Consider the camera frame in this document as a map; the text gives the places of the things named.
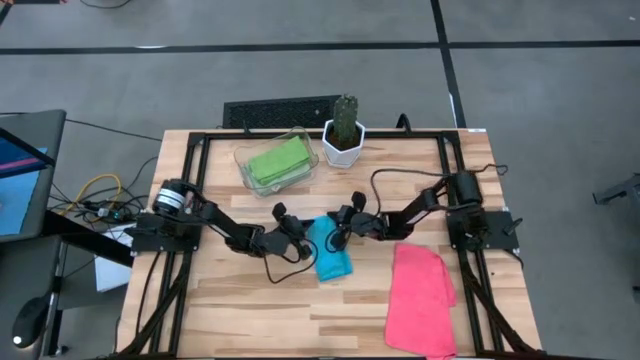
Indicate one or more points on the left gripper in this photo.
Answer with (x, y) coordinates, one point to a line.
(275, 241)

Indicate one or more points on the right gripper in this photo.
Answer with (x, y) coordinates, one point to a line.
(371, 226)

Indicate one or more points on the computer monitor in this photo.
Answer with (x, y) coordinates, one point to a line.
(25, 165)

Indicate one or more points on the blue microfiber towel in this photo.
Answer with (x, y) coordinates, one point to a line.
(330, 260)

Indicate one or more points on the white plant pot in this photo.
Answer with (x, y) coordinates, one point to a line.
(342, 156)

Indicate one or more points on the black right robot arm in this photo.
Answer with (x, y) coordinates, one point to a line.
(415, 210)

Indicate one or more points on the bright green microfiber towel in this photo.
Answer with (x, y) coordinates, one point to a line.
(277, 160)

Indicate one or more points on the green cactus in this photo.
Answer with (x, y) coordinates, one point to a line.
(346, 117)

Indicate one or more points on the pink microfiber towel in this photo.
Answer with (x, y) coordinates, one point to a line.
(420, 300)

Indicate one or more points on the grey stand base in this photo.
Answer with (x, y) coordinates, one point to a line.
(622, 187)

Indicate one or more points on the clear plastic bin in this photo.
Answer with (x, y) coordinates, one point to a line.
(240, 157)

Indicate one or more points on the grey desk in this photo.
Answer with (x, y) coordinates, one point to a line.
(22, 280)

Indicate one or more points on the black computer mouse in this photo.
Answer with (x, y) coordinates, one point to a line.
(30, 322)

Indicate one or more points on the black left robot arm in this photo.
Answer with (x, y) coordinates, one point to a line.
(222, 222)

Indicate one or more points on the white box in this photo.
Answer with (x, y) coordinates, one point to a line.
(112, 265)

